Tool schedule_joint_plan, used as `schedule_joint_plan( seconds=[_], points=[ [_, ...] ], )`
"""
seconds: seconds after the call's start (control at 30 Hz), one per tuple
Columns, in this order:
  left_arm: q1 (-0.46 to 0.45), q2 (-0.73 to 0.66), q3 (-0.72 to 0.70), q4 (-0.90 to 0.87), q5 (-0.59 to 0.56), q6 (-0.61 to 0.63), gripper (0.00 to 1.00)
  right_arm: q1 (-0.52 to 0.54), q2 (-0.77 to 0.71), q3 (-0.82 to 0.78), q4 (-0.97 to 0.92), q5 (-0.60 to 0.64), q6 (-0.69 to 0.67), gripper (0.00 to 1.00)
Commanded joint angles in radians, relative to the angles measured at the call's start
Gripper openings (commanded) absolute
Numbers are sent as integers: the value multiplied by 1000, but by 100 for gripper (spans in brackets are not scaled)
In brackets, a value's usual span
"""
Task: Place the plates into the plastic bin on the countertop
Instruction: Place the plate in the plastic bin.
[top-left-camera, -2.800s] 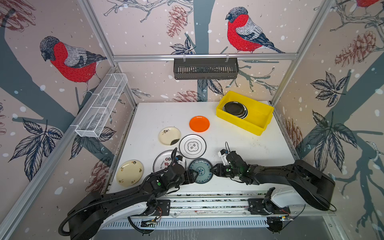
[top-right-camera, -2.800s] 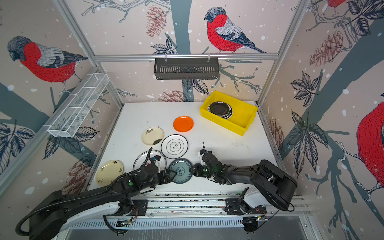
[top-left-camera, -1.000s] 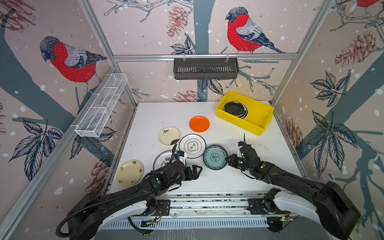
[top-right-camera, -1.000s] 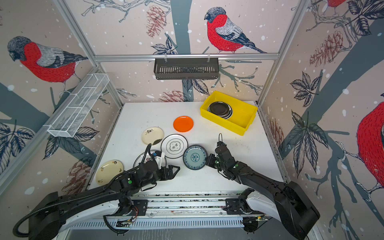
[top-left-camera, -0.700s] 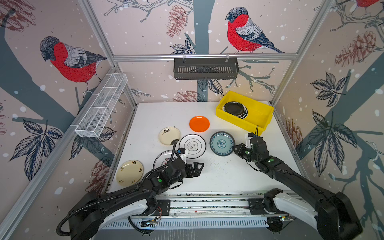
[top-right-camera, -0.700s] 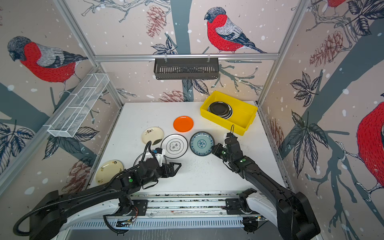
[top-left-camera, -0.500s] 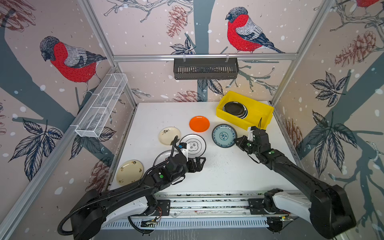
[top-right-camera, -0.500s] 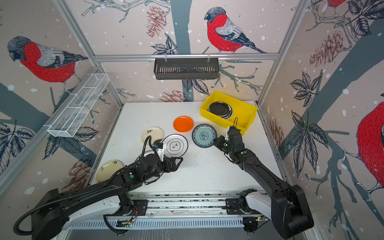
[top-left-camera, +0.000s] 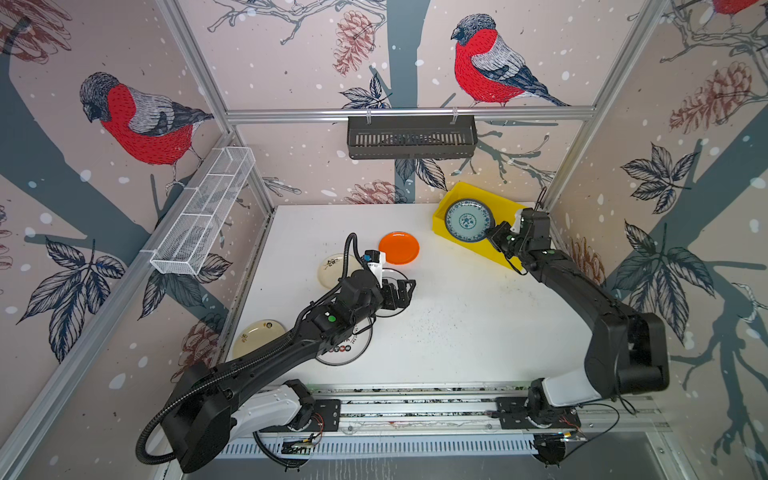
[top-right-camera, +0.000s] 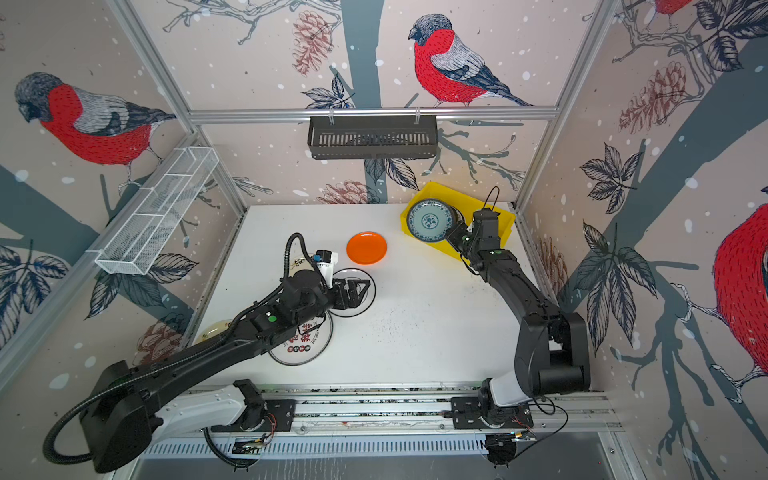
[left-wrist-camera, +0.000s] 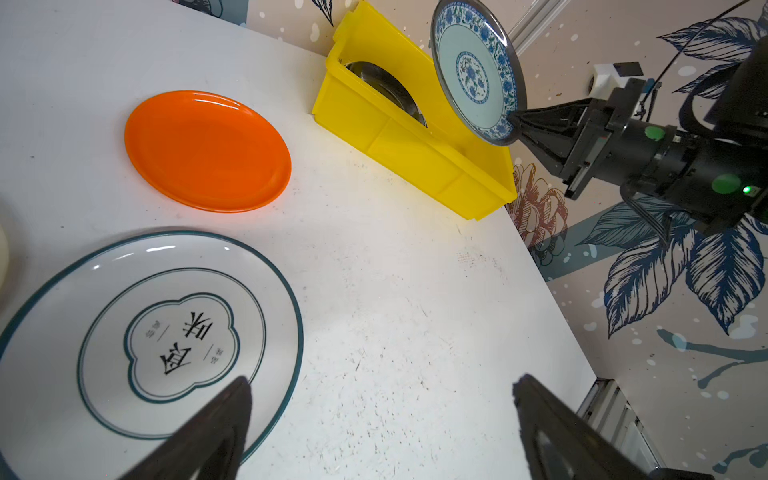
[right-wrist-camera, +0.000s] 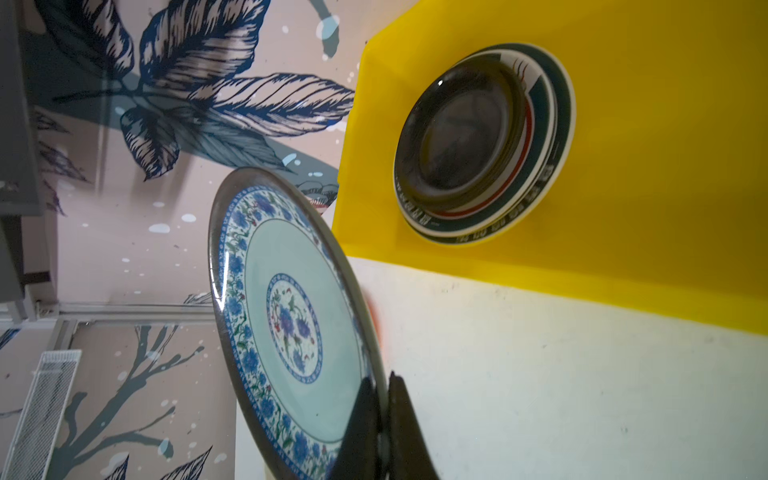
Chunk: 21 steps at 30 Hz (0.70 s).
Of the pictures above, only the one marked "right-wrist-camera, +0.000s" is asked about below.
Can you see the black hanging wall basket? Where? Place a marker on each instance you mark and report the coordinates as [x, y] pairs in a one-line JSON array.
[[27, 279]]

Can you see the yellow plastic bin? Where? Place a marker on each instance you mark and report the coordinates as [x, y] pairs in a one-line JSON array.
[[661, 205]]

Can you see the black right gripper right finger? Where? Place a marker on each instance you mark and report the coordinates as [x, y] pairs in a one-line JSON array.
[[409, 456]]

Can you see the teal patterned plate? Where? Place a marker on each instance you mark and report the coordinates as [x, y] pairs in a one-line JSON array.
[[296, 333]]

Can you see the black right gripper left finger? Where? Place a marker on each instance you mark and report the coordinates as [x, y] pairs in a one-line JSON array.
[[358, 457]]

